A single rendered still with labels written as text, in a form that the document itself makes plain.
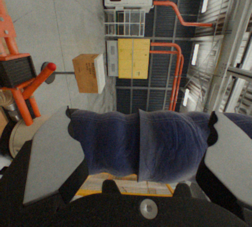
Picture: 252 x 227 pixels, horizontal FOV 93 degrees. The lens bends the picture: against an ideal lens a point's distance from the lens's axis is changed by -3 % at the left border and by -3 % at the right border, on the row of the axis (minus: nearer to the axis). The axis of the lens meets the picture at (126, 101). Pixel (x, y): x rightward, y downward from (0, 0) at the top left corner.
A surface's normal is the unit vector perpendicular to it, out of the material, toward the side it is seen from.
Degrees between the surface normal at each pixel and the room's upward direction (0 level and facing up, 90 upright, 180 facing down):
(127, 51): 90
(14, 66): 0
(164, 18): 90
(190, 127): 83
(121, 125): 68
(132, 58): 90
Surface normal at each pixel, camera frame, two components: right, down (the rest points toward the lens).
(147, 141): 0.33, -0.40
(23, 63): 1.00, 0.03
